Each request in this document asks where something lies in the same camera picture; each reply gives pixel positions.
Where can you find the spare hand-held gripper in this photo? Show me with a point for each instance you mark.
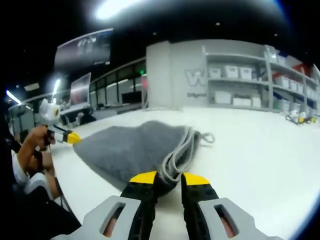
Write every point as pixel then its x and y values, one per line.
pixel 293 115
pixel 310 119

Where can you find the ceiling light tube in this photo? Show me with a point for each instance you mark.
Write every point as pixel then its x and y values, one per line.
pixel 12 95
pixel 56 87

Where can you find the green exit sign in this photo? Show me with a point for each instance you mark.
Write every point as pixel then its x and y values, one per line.
pixel 142 72

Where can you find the person's dark clothed torso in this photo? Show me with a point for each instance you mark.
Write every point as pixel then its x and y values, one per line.
pixel 37 220

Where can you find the pink paper sign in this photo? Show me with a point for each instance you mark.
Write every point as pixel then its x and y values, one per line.
pixel 144 83

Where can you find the open laptop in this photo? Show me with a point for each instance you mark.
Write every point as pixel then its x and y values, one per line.
pixel 80 90

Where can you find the white office chair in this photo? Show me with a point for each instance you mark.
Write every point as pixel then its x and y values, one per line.
pixel 35 183

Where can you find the large wall screen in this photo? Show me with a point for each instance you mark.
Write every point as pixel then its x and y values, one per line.
pixel 82 47

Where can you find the grey shelf rack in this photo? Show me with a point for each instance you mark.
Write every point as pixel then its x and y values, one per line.
pixel 270 82

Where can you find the long ceiling light strip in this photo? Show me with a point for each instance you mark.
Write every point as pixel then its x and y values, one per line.
pixel 115 8

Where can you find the black monitor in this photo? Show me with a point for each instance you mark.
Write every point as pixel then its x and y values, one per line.
pixel 131 98

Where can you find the person's left hand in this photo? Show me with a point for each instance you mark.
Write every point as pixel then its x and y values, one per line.
pixel 36 141

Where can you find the grey towel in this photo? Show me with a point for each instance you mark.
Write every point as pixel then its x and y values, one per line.
pixel 125 147

